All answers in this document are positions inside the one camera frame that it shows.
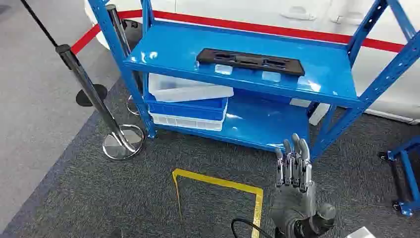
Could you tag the clear plastic bin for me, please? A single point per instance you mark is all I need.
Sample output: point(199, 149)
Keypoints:
point(183, 93)

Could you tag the blue metal shelf rack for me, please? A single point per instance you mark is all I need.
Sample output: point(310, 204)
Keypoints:
point(170, 46)

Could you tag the blue wheeled cart frame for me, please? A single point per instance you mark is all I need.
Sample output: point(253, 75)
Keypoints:
point(410, 170)

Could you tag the blue plastic bin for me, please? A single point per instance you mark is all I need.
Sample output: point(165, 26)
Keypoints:
point(187, 110)

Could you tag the white slatted plastic crate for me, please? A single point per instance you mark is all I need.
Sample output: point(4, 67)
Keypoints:
point(187, 123)

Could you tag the red barrier belt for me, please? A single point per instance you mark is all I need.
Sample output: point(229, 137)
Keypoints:
point(262, 29)

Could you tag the black round stanchion base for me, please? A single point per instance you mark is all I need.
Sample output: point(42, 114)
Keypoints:
point(86, 98)

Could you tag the black barrier belt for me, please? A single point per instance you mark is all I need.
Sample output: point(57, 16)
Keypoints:
point(39, 23)

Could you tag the long black plastic panel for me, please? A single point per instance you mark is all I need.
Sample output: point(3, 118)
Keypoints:
point(249, 61)

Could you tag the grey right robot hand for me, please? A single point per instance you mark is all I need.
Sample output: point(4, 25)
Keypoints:
point(295, 203)

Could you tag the chrome stanchion post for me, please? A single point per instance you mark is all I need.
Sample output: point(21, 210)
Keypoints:
point(88, 87)
point(115, 19)

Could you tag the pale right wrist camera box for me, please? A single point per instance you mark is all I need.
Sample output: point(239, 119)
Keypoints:
point(361, 233)

